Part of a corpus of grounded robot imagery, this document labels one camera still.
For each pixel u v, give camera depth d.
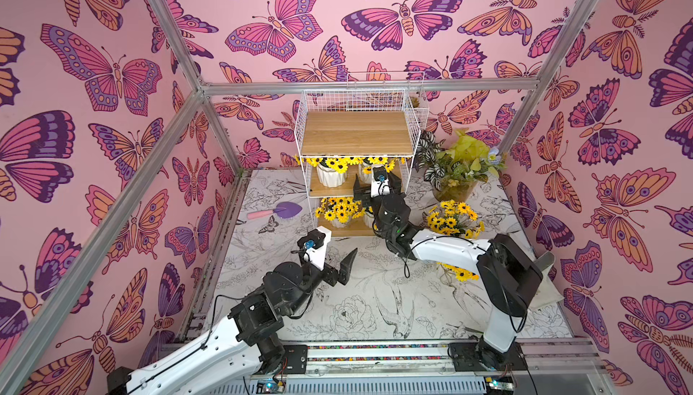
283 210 1.05
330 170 0.76
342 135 0.73
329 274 0.58
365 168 0.77
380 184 0.66
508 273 0.49
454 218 0.89
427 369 0.73
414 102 0.94
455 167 0.90
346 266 0.58
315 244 0.54
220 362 0.58
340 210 0.88
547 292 0.86
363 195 0.73
